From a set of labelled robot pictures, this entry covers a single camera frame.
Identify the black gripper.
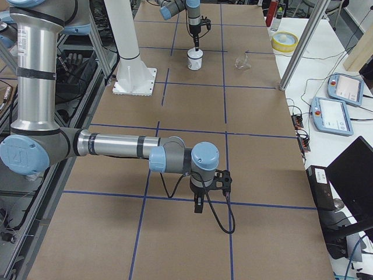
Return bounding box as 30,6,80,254
189,24,200,51
190,183,208,214

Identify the white cup lid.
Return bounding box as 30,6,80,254
187,48,203,60

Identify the white enamel cup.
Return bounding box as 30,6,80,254
187,57,203,71

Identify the red cylinder bottle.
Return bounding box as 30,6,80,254
265,0,279,27

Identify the yellow tape roll with bowl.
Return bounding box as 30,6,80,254
271,31,298,53

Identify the clear black cap bottle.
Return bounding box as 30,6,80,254
270,3,286,32

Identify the black computer box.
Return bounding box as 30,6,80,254
306,165,335,211

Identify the black monitor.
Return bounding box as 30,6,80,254
326,136,372,239

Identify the near teach pendant tablet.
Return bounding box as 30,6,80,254
311,97,354,136

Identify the teach pendant tablet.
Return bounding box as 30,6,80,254
311,97,354,136
327,73,364,107

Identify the far teach pendant tablet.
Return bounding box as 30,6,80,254
327,73,364,107

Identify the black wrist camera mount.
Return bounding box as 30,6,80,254
200,16,211,31
209,170,233,198

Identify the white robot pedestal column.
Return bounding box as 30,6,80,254
104,0,157,96

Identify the aluminium frame post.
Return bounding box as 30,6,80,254
279,0,330,91

